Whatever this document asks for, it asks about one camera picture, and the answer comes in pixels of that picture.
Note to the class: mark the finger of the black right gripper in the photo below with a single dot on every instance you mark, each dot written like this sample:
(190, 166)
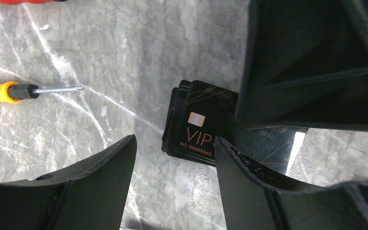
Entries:
(306, 65)

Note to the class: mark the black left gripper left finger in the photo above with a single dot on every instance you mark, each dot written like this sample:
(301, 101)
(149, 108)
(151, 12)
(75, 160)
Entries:
(88, 195)

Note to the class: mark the orange handle screwdriver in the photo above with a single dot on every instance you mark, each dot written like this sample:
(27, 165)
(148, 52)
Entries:
(12, 92)

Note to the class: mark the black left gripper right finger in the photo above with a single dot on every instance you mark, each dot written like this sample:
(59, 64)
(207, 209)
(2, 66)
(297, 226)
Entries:
(255, 197)

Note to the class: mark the black card wallet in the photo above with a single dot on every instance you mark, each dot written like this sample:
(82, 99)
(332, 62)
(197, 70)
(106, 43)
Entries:
(198, 112)

